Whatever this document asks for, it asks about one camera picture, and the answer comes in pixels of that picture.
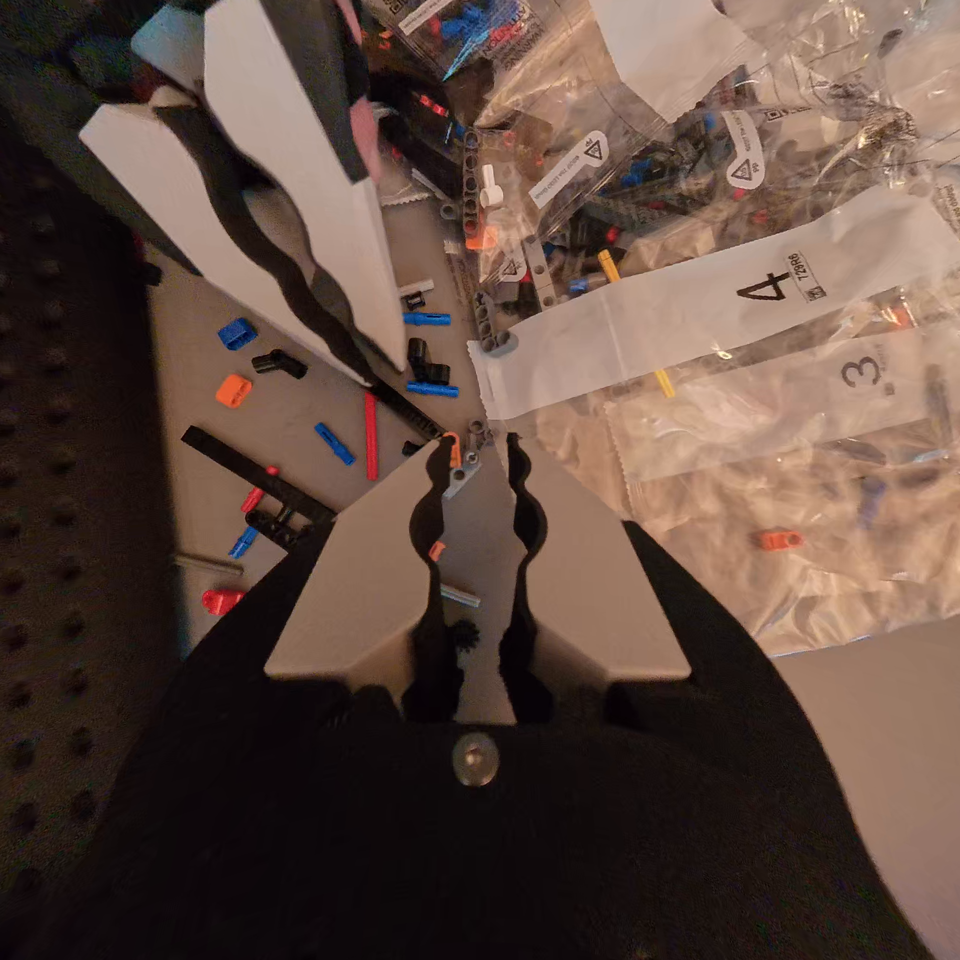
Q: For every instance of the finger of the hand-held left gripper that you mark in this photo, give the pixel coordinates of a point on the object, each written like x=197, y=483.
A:
x=165, y=195
x=300, y=150

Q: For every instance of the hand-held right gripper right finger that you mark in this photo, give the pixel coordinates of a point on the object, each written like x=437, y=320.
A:
x=600, y=600

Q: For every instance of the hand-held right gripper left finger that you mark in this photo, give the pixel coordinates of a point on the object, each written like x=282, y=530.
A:
x=352, y=600

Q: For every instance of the small grey Lego assembly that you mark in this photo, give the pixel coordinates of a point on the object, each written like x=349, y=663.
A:
x=465, y=476

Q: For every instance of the black lego gear rack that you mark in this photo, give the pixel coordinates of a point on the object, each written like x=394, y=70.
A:
x=409, y=412

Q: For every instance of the black angled lego beam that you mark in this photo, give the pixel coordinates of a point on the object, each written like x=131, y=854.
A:
x=274, y=521

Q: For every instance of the small black lego gear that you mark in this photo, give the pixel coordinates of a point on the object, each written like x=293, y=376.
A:
x=465, y=636

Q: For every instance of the blue lego pin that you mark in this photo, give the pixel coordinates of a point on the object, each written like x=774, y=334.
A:
x=433, y=388
x=242, y=541
x=334, y=442
x=427, y=319

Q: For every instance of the red lego axle connector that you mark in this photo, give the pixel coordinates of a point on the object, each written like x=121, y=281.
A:
x=221, y=600

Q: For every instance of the red lego pin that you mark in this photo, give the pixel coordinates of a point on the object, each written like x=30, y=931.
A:
x=253, y=499

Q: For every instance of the dark grey lego axle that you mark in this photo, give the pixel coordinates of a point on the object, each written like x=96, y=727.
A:
x=206, y=562

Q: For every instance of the red lego axle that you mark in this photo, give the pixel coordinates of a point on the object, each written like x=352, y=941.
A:
x=370, y=435

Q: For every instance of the black angled lego connector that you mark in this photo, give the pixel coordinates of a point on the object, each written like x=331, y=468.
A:
x=279, y=364

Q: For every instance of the orange lego tile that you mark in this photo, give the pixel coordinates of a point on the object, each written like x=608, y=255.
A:
x=233, y=390

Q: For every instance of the clear lego parts bag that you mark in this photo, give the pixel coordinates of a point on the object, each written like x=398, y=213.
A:
x=675, y=330
x=750, y=450
x=675, y=52

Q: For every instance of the person's left hand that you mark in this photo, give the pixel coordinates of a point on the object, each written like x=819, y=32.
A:
x=369, y=146

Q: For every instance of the dark perforated panel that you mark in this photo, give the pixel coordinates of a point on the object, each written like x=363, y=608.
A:
x=75, y=525

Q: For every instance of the empty clear plastic bag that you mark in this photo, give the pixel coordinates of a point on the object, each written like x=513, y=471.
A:
x=862, y=112

